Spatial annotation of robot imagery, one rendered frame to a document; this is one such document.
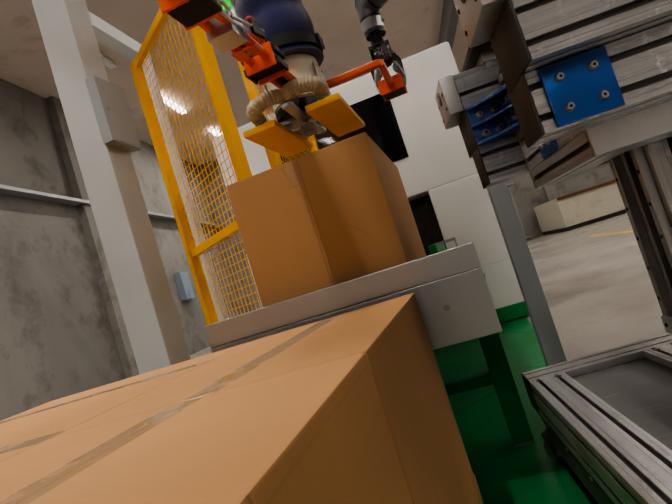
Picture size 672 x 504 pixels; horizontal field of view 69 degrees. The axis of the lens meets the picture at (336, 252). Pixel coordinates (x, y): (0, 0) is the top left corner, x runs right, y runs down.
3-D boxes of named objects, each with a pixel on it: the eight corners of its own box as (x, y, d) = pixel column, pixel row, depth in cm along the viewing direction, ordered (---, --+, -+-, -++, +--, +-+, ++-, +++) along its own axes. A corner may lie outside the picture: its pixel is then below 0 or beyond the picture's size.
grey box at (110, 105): (133, 152, 228) (115, 92, 230) (142, 148, 227) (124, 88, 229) (103, 144, 209) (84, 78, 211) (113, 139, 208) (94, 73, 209)
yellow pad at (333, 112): (338, 137, 164) (333, 123, 164) (366, 126, 161) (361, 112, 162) (305, 112, 131) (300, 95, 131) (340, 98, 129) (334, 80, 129)
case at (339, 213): (329, 302, 187) (298, 202, 189) (431, 271, 177) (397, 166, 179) (269, 330, 129) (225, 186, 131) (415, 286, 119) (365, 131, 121)
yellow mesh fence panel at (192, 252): (232, 436, 261) (123, 68, 273) (248, 428, 267) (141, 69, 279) (325, 449, 193) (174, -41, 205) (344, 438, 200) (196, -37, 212)
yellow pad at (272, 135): (287, 157, 169) (282, 144, 169) (313, 147, 166) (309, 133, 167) (243, 138, 136) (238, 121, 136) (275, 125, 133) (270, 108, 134)
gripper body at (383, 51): (372, 63, 166) (361, 30, 167) (376, 72, 175) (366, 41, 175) (393, 55, 164) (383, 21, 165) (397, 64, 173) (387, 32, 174)
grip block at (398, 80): (385, 102, 177) (380, 89, 177) (408, 92, 175) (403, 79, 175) (381, 95, 169) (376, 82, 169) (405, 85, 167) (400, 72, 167)
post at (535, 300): (557, 404, 165) (463, 125, 171) (579, 399, 163) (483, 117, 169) (562, 411, 158) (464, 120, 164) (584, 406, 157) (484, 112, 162)
